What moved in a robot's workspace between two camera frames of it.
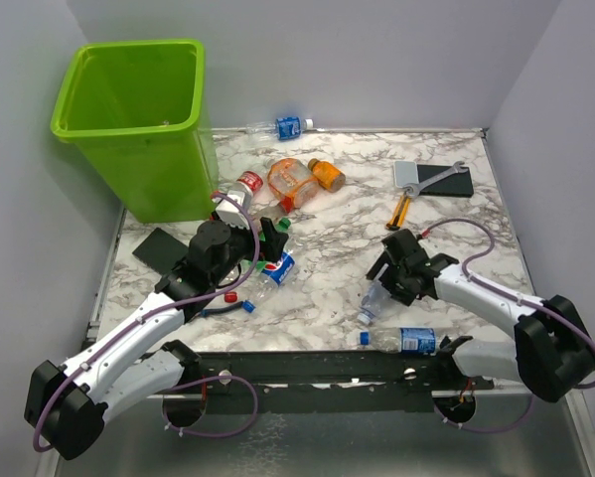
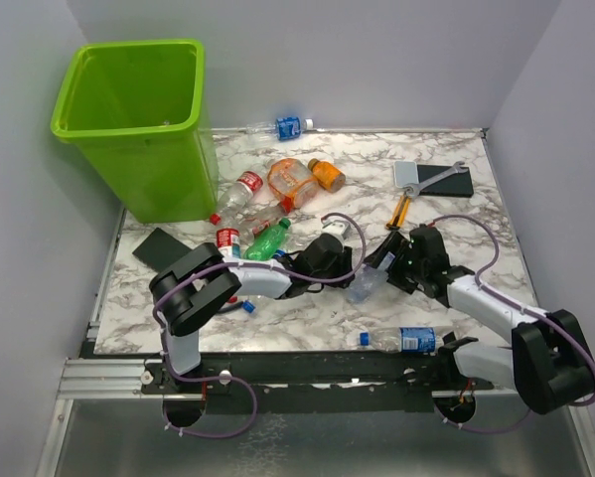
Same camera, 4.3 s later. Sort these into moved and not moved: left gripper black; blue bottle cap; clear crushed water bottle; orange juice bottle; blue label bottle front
Moved: left gripper black; clear crushed water bottle
Not moved: orange juice bottle; blue label bottle front; blue bottle cap
